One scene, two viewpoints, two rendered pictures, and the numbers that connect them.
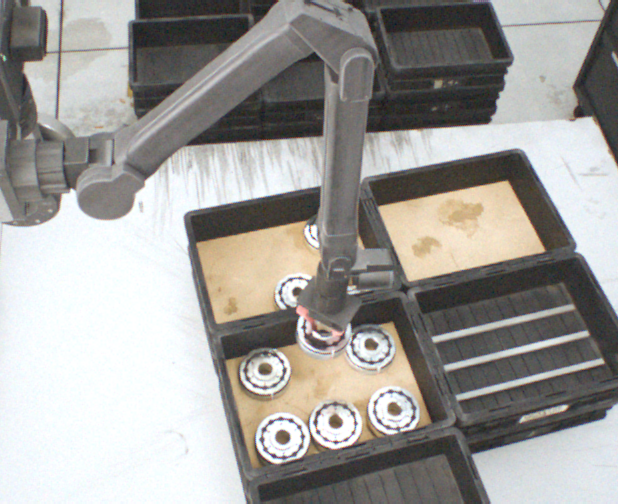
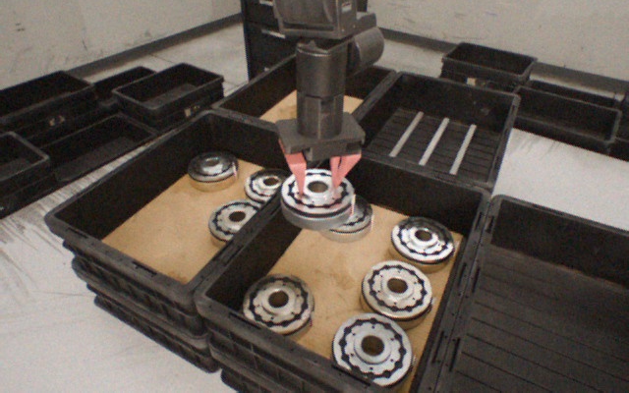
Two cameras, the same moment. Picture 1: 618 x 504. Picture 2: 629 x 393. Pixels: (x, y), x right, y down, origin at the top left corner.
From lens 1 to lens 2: 107 cm
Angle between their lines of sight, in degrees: 32
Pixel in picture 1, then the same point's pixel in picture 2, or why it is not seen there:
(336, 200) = not seen: outside the picture
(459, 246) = not seen: hidden behind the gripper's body
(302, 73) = (83, 162)
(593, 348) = (458, 125)
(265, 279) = (190, 236)
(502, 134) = not seen: hidden behind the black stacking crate
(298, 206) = (170, 157)
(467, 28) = (179, 86)
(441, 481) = (512, 262)
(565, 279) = (399, 103)
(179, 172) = (13, 239)
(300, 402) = (338, 305)
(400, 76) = (160, 116)
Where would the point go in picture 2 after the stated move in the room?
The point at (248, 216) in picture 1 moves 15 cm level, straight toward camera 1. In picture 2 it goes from (126, 190) to (173, 228)
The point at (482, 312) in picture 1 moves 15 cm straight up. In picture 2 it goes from (379, 147) to (387, 87)
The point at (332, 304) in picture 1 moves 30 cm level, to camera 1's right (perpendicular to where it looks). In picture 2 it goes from (339, 109) to (475, 49)
